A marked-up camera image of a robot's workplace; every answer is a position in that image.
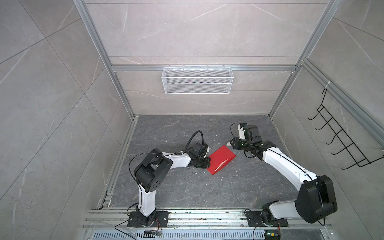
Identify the red envelope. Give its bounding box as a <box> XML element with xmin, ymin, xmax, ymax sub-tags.
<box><xmin>208</xmin><ymin>146</ymin><xmax>236</xmax><ymax>175</ymax></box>

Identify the white wire mesh basket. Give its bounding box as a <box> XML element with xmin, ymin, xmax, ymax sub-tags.
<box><xmin>162</xmin><ymin>67</ymin><xmax>234</xmax><ymax>95</ymax></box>

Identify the grey slotted cable duct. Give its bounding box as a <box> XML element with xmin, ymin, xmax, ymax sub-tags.
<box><xmin>91</xmin><ymin>229</ymin><xmax>266</xmax><ymax>240</ymax></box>

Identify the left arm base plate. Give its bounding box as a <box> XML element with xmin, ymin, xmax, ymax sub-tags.
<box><xmin>127</xmin><ymin>211</ymin><xmax>170</xmax><ymax>228</ymax></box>

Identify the black wire hook rack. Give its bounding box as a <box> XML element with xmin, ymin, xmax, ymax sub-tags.
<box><xmin>308</xmin><ymin>89</ymin><xmax>384</xmax><ymax>170</ymax></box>

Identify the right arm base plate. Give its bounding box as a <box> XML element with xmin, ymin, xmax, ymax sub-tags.
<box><xmin>244</xmin><ymin>209</ymin><xmax>289</xmax><ymax>227</ymax></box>

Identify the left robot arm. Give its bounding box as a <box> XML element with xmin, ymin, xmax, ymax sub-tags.
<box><xmin>134</xmin><ymin>143</ymin><xmax>211</xmax><ymax>227</ymax></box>

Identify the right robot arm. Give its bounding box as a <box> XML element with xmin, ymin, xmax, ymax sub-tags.
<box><xmin>227</xmin><ymin>137</ymin><xmax>338</xmax><ymax>225</ymax></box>

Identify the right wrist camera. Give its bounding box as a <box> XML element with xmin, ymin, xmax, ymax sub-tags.
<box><xmin>237</xmin><ymin>123</ymin><xmax>262</xmax><ymax>144</ymax></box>

